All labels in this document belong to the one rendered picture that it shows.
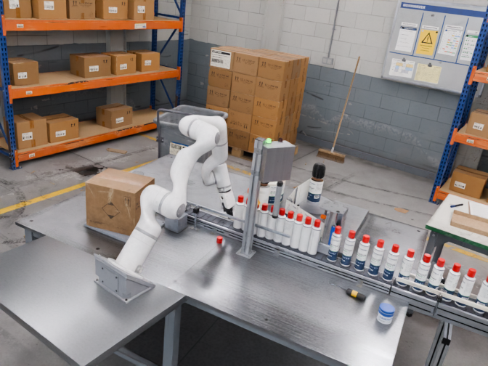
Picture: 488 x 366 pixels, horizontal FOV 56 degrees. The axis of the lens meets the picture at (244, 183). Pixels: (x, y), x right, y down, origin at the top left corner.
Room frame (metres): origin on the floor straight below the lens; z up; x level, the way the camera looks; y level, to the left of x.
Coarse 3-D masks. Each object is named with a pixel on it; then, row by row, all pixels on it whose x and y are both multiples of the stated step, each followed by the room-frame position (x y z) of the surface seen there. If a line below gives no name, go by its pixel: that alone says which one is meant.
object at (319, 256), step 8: (192, 208) 2.54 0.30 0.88; (200, 216) 2.45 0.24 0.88; (208, 216) 2.46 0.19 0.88; (216, 216) 2.48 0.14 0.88; (224, 224) 2.39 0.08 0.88; (232, 224) 2.40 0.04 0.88; (240, 232) 2.32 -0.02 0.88; (264, 240) 2.26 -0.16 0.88; (272, 240) 2.27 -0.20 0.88; (288, 248) 2.20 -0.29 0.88; (312, 256) 2.15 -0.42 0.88; (320, 256) 2.16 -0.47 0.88; (336, 264) 2.10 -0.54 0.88; (352, 264) 2.11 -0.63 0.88; (360, 272) 2.05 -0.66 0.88; (392, 280) 2.01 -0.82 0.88
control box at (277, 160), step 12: (276, 144) 2.21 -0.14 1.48; (288, 144) 2.23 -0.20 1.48; (264, 156) 2.14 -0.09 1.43; (276, 156) 2.16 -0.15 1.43; (288, 156) 2.20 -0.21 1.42; (264, 168) 2.13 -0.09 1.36; (276, 168) 2.17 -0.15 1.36; (288, 168) 2.20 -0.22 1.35; (264, 180) 2.13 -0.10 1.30; (276, 180) 2.17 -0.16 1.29
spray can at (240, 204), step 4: (240, 196) 2.37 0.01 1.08; (240, 200) 2.36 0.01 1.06; (236, 204) 2.36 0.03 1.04; (240, 204) 2.35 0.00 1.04; (244, 204) 2.37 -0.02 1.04; (236, 208) 2.36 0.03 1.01; (240, 208) 2.35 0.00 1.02; (236, 212) 2.36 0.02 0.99; (240, 212) 2.35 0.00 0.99; (236, 216) 2.35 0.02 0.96; (240, 216) 2.35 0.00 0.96; (236, 220) 2.35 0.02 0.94; (236, 224) 2.35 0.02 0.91; (240, 224) 2.36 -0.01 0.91; (236, 228) 2.35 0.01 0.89; (240, 228) 2.36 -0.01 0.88
